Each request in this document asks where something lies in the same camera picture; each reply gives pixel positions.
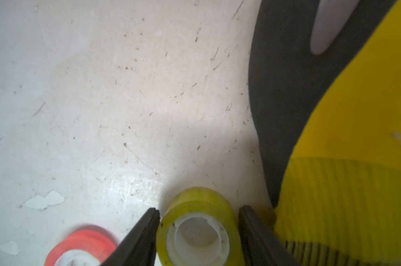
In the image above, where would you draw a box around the yellow black work glove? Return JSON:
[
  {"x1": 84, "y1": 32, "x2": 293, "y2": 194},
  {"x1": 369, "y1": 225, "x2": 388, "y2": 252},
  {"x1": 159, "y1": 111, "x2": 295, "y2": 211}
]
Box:
[{"x1": 248, "y1": 1, "x2": 401, "y2": 266}]

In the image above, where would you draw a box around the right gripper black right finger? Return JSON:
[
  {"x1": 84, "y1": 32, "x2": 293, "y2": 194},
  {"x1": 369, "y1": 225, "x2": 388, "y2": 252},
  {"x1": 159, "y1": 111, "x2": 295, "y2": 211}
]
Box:
[{"x1": 238, "y1": 206, "x2": 300, "y2": 266}]

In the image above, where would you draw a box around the yellow tape roll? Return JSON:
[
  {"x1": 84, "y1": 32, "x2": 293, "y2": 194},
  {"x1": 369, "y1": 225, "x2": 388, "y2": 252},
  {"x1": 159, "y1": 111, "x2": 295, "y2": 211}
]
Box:
[{"x1": 156, "y1": 187, "x2": 245, "y2": 266}]

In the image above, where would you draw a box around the red tape roll upper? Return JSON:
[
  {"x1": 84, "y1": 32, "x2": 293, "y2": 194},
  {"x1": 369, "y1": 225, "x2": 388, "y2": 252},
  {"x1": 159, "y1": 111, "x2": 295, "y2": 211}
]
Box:
[{"x1": 44, "y1": 229, "x2": 117, "y2": 266}]

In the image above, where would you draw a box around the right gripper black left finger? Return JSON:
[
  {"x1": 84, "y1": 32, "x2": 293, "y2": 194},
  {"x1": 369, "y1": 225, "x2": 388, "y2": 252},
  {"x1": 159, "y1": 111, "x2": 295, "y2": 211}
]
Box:
[{"x1": 101, "y1": 208, "x2": 160, "y2": 266}]

